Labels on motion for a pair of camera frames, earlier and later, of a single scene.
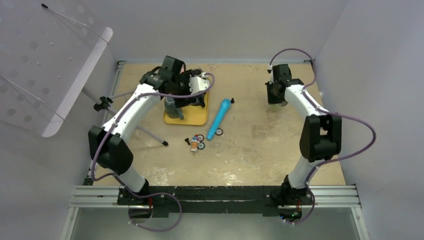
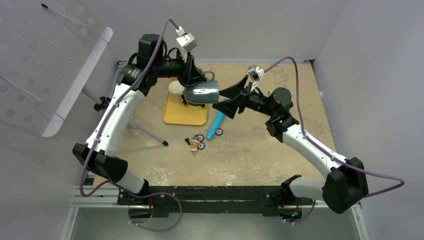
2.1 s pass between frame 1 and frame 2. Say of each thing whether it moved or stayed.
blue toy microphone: stayed
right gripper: moved
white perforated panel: stayed
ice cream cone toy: stayed
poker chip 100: stayed
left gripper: moved
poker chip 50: stayed
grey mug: moved
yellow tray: stayed
